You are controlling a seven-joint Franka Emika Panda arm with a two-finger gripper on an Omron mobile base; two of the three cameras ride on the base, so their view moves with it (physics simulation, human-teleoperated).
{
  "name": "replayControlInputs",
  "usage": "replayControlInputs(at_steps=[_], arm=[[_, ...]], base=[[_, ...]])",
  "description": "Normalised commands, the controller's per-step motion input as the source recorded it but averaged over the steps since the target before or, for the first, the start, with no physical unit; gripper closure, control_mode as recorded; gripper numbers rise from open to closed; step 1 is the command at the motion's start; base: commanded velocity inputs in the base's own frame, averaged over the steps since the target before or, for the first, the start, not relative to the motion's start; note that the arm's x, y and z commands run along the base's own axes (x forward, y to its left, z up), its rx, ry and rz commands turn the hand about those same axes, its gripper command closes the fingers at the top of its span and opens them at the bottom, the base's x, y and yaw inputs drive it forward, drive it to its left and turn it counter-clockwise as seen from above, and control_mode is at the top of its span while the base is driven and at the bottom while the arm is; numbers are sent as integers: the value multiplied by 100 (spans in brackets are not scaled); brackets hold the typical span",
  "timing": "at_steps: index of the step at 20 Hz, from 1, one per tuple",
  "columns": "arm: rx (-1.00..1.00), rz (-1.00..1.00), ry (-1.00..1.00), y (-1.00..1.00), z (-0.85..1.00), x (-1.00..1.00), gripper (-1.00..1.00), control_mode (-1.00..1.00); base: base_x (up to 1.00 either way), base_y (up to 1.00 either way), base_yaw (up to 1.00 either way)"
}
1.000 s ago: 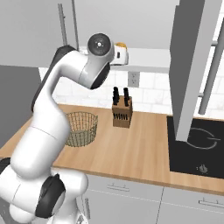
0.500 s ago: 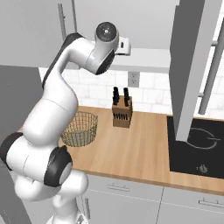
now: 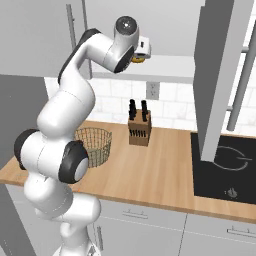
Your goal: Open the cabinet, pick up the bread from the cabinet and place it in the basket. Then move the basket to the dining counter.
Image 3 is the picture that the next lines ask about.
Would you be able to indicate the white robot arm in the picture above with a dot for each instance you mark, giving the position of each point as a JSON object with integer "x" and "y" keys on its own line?
{"x": 66, "y": 110}

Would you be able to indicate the grey wide drawer front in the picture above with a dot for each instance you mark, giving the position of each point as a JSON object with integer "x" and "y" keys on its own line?
{"x": 160, "y": 215}

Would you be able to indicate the wooden knife block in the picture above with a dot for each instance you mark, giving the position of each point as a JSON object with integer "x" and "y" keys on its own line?
{"x": 140, "y": 131}

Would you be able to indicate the grey wall cabinet body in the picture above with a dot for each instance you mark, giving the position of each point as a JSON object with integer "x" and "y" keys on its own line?
{"x": 170, "y": 26}

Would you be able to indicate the grey base cabinet door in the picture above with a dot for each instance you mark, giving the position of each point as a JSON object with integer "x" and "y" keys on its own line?
{"x": 140, "y": 240}

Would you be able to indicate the grey narrow drawer front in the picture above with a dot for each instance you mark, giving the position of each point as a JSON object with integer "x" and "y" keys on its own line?
{"x": 206, "y": 225}

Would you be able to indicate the grey open cabinet door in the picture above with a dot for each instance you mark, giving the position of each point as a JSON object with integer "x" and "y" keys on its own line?
{"x": 213, "y": 83}

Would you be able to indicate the grey closed cabinet door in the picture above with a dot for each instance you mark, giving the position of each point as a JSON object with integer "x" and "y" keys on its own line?
{"x": 33, "y": 36}

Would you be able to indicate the dark grey tall panel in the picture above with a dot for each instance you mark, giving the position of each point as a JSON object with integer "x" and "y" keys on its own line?
{"x": 20, "y": 110}

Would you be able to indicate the white wall socket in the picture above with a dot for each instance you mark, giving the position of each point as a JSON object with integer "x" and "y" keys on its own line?
{"x": 152, "y": 90}

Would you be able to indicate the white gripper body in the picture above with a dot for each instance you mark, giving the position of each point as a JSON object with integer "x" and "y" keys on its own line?
{"x": 143, "y": 54}

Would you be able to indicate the yellow-brown bread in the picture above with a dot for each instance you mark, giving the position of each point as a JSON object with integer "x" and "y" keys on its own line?
{"x": 138, "y": 60}

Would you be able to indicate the black hob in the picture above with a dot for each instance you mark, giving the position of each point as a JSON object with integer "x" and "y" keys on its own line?
{"x": 226, "y": 180}

